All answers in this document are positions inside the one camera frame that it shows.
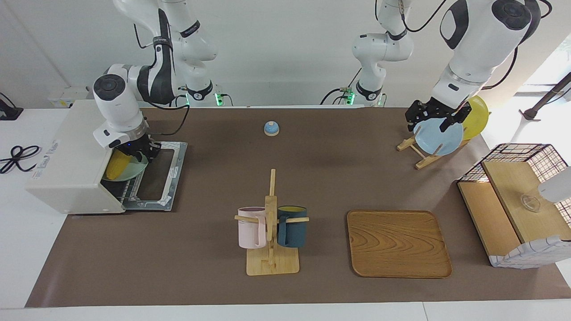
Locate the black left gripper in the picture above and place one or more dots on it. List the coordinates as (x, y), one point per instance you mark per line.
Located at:
(435, 111)

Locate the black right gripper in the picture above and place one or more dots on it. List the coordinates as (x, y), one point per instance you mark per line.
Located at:
(143, 146)

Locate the pale green plate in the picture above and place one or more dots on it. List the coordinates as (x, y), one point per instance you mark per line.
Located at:
(136, 171)

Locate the yellow corn cob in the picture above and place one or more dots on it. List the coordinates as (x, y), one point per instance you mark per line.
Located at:
(118, 167)

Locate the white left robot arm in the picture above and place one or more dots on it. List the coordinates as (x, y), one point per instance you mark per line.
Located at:
(482, 40)

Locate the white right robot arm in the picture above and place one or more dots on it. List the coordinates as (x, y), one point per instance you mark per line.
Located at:
(116, 102)

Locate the beige toaster oven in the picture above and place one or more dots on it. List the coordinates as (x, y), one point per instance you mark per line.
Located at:
(67, 156)

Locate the light blue plate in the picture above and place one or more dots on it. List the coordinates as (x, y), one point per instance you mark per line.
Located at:
(439, 138)

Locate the wooden plate rack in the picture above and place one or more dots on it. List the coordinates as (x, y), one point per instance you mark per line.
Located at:
(424, 162)

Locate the yellow plate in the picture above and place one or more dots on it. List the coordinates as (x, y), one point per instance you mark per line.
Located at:
(477, 118)

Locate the brown table mat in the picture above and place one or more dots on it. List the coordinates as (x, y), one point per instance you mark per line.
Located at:
(223, 156)

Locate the white power box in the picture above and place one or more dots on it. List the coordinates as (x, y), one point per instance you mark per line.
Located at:
(67, 98)

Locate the black stand pole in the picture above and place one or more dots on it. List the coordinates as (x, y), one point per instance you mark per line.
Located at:
(531, 115)

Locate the wooden stepped shelf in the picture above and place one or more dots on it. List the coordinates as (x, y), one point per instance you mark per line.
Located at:
(486, 214)

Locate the wooden serving tray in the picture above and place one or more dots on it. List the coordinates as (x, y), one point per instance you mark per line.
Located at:
(397, 243)

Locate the small blue bell wooden knob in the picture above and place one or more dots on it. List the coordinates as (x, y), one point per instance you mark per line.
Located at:
(271, 129)

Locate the clear glass cup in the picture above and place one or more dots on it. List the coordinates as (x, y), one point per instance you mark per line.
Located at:
(530, 203)

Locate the pink mug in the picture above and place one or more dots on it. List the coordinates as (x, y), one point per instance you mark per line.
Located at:
(250, 232)

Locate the white cylindrical object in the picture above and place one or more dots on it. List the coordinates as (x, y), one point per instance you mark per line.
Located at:
(555, 187)

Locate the black device on table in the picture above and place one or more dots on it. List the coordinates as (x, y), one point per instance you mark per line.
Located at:
(9, 113)

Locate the wooden box with mesh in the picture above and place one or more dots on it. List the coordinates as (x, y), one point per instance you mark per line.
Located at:
(526, 258)

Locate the dark blue mug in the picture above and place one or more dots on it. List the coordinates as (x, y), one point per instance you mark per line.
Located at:
(294, 232)

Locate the wooden mug tree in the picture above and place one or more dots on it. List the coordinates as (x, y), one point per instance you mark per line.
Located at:
(272, 265)

